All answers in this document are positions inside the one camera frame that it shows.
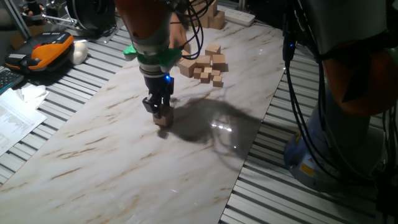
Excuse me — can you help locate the black computer keyboard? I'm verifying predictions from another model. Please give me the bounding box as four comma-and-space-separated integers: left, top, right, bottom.
0, 66, 25, 95

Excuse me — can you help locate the orange black teach pendant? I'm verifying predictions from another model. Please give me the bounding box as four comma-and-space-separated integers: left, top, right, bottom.
4, 30, 75, 75

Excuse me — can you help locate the aluminium profile beam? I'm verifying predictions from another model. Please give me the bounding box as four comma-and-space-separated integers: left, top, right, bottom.
2, 0, 32, 40

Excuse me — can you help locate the white power strip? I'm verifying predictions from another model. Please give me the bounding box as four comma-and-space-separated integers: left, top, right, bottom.
216, 4, 256, 28

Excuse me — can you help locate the black round spool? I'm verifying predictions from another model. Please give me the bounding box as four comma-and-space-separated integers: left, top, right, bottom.
65, 0, 118, 35

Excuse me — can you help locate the brown cardboard piece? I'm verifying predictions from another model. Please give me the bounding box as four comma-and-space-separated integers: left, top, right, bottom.
8, 20, 45, 50

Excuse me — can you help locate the marble pattern board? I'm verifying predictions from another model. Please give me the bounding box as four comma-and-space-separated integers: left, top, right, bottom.
0, 19, 295, 224

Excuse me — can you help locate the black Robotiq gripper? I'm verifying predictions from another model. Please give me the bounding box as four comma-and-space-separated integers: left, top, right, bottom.
142, 74, 175, 119

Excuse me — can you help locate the crumpled white tissue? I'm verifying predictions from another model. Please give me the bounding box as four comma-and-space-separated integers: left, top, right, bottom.
16, 84, 50, 110

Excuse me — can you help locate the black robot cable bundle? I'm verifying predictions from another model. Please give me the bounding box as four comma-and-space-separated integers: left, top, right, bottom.
281, 0, 352, 187

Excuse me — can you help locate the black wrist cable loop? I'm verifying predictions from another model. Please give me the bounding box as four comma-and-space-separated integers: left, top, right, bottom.
167, 0, 216, 60

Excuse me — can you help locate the printed white paper sheet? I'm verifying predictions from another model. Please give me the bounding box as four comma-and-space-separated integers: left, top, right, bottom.
0, 88, 49, 157

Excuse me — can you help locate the person right hand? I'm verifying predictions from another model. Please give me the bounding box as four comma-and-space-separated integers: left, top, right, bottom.
169, 12, 188, 50

